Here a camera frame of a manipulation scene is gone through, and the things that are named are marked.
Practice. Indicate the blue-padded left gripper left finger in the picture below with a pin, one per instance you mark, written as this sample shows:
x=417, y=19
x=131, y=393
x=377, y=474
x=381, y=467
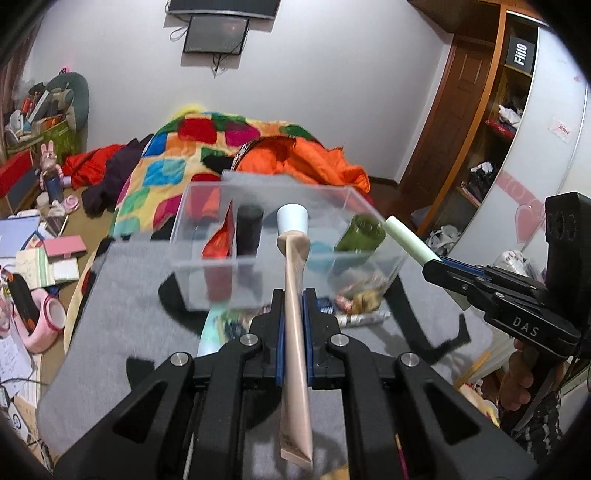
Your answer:
x=280, y=345

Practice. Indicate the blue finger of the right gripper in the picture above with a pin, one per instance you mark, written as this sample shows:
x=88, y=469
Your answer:
x=471, y=272

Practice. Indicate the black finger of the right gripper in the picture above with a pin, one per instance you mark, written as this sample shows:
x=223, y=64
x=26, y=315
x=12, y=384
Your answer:
x=466, y=293

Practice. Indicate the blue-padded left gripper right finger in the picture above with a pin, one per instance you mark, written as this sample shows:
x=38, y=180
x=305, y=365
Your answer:
x=308, y=339

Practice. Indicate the beige cosmetic tube white cap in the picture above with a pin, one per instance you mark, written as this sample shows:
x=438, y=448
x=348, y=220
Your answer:
x=296, y=444

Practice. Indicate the pale green white tube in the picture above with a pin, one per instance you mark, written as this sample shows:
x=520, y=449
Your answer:
x=409, y=241

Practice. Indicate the green glass bottle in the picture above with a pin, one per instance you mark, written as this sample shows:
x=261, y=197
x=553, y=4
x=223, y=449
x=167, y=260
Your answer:
x=364, y=234

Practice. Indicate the red packet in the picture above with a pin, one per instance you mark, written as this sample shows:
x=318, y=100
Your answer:
x=221, y=243

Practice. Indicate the black-capped dark bottle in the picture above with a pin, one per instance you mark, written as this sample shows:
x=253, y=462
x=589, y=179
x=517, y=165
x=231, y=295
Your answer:
x=248, y=227

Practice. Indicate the mint green bottle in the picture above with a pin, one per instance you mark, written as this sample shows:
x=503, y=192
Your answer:
x=221, y=325

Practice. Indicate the person's right hand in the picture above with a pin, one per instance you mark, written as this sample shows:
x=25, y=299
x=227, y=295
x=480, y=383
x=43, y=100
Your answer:
x=515, y=385

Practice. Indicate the blue toothpaste box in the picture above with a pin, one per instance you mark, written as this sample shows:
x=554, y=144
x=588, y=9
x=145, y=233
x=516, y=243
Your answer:
x=325, y=305

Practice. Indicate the clear plastic storage box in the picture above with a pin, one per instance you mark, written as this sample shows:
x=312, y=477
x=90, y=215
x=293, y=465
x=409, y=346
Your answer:
x=233, y=244

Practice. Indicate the orange down jacket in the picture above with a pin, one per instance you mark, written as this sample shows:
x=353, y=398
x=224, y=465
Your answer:
x=304, y=160

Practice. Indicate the brown wooden door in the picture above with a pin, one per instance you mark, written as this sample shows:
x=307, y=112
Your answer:
x=445, y=130

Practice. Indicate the grey black patterned blanket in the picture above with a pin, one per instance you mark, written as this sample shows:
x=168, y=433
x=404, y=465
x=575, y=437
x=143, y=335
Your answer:
x=135, y=318

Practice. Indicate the wooden open shelf unit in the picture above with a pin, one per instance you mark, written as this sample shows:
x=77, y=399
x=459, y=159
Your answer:
x=490, y=137

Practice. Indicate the colourful patchwork quilt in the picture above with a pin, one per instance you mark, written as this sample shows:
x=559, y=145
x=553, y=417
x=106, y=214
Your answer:
x=195, y=146

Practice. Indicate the dark purple garment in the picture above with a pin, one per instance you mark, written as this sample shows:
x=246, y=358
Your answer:
x=119, y=166

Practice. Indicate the black FiiO box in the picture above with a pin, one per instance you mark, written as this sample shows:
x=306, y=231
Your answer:
x=520, y=55

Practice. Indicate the pink notebook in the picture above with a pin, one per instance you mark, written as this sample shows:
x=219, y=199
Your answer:
x=64, y=247

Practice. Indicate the pink round device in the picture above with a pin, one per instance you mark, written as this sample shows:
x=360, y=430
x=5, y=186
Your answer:
x=51, y=322

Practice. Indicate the red jacket on floor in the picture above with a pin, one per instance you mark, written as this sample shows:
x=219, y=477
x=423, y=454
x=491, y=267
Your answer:
x=88, y=169

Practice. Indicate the blue booklet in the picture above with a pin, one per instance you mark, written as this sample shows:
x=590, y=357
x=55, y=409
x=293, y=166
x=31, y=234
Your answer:
x=16, y=232

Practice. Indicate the green bag of clutter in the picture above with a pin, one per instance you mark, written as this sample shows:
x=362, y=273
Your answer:
x=61, y=130

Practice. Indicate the red rectangular box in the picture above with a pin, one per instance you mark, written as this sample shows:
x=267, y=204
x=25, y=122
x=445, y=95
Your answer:
x=14, y=169

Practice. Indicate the grey neck pillow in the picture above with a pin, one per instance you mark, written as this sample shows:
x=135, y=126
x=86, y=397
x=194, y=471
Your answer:
x=70, y=91

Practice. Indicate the small wall-mounted monitor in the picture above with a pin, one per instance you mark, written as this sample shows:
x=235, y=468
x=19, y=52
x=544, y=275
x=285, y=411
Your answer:
x=215, y=34

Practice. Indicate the wall-mounted black television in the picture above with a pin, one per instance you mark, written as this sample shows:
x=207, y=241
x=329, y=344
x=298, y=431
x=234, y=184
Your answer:
x=259, y=9

